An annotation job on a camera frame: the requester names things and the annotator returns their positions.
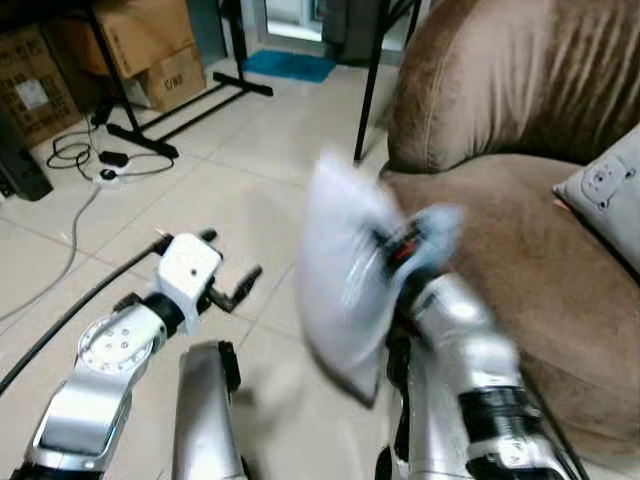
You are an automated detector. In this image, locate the small printed cardboard box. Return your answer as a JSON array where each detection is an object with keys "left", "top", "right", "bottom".
[{"left": 128, "top": 44, "right": 209, "bottom": 114}]

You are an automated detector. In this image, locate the large plain cardboard box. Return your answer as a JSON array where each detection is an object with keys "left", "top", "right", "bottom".
[{"left": 44, "top": 0, "right": 197, "bottom": 80}]

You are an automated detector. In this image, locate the blue floor mat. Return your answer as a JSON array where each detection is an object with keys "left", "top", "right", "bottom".
[{"left": 239, "top": 49, "right": 338, "bottom": 84}]

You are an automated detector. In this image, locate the white floor cable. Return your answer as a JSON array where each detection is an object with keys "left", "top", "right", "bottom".
[{"left": 0, "top": 184, "right": 103, "bottom": 323}]

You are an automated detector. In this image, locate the white power strip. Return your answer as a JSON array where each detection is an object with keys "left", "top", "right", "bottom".
[{"left": 94, "top": 165, "right": 127, "bottom": 187}]

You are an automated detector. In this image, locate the labelled cardboard box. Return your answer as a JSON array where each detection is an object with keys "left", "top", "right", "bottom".
[{"left": 0, "top": 24, "right": 83, "bottom": 152}]

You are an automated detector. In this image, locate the silver robot leg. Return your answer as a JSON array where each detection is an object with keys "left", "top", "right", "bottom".
[{"left": 171, "top": 339, "right": 248, "bottom": 480}]

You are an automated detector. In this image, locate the black coiled floor cable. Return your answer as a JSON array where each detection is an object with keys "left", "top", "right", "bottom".
[{"left": 44, "top": 128, "right": 177, "bottom": 183}]

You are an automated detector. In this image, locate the black box-shaped device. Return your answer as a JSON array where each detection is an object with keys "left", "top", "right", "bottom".
[{"left": 0, "top": 108, "right": 54, "bottom": 203}]

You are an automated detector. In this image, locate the brown fabric sofa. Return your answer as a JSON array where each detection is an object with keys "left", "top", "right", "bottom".
[{"left": 378, "top": 0, "right": 640, "bottom": 463}]

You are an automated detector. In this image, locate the black metal rack frame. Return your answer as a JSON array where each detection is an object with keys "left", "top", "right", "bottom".
[{"left": 84, "top": 0, "right": 275, "bottom": 160}]

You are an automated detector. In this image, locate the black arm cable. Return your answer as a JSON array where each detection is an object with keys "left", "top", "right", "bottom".
[
  {"left": 0, "top": 236, "right": 173, "bottom": 397},
  {"left": 518, "top": 365, "right": 593, "bottom": 480}
]

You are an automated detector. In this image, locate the black slanted stand leg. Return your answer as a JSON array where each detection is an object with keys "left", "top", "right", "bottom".
[{"left": 352, "top": 0, "right": 422, "bottom": 167}]

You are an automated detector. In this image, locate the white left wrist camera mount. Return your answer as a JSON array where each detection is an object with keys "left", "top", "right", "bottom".
[{"left": 154, "top": 232, "right": 224, "bottom": 333}]

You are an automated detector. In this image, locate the plain white pillow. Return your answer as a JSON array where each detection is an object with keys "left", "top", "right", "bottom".
[{"left": 294, "top": 149, "right": 413, "bottom": 407}]

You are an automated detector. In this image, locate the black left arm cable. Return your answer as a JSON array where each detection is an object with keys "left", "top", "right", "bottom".
[{"left": 0, "top": 236, "right": 173, "bottom": 397}]

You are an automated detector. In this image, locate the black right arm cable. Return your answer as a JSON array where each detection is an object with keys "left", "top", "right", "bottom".
[{"left": 518, "top": 365, "right": 593, "bottom": 480}]

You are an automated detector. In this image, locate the grey bear print pillow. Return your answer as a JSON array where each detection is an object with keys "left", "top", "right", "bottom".
[{"left": 552, "top": 124, "right": 640, "bottom": 273}]

